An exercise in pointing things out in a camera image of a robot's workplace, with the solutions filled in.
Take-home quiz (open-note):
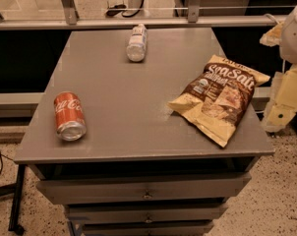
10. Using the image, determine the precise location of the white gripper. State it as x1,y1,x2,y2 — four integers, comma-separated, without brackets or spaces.
260,23,297,133

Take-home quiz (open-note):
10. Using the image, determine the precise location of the red coke can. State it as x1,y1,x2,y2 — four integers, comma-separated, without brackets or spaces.
54,91,87,142

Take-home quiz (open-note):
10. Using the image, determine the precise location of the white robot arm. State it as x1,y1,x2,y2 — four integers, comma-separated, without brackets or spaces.
260,5,297,133

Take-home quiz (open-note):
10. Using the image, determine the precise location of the sea salt chips bag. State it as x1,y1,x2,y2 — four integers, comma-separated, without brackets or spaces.
168,55,269,148

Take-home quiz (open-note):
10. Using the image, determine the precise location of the white plastic bottle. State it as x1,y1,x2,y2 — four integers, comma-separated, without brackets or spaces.
126,24,148,62

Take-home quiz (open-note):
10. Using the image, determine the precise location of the top grey drawer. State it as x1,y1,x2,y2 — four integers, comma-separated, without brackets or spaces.
37,173,251,205

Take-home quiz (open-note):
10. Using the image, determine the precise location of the grey drawer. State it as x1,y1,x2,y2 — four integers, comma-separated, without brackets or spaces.
83,220,213,236
66,201,227,224
37,173,251,205

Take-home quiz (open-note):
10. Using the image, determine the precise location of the grey drawer cabinet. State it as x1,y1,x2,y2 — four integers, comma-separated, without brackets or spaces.
13,28,275,236

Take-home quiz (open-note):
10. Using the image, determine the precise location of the middle grey drawer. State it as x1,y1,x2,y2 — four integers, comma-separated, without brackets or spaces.
66,201,227,224

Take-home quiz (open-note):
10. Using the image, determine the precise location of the bottom grey drawer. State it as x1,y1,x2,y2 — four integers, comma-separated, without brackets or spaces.
83,220,213,236

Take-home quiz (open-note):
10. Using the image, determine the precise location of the black metal stand leg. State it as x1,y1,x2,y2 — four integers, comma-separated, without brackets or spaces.
0,165,26,236

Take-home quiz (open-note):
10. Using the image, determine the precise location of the white cable at right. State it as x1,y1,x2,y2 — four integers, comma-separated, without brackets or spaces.
264,13,282,26

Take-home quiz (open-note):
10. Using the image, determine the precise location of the black cable behind railing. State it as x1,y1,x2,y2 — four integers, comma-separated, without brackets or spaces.
104,0,147,18

